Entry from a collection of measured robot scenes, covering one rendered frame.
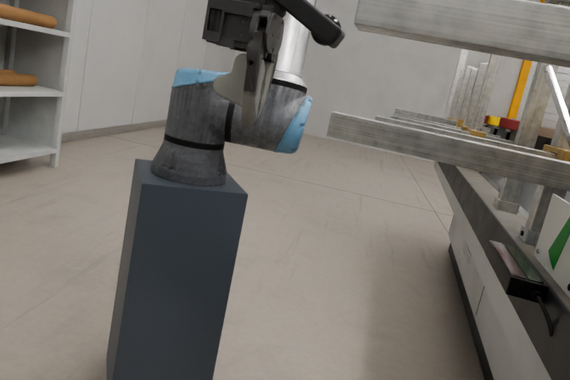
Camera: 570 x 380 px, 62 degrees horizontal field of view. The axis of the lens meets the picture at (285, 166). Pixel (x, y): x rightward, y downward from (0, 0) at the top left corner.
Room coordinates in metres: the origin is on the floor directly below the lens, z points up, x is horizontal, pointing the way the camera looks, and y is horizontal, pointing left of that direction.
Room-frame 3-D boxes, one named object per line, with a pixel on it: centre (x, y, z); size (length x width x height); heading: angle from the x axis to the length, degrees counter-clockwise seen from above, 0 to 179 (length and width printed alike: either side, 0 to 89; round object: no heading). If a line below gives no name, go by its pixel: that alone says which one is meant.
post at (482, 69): (2.01, -0.72, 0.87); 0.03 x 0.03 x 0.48; 78
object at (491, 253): (0.63, -0.35, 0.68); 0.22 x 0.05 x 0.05; 168
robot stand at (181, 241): (1.18, 0.24, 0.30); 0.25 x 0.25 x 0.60; 23
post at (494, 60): (1.77, -0.66, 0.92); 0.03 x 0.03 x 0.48; 78
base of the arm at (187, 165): (1.18, 0.24, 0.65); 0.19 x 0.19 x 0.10
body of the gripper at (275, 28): (0.61, 0.08, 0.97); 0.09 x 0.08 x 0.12; 79
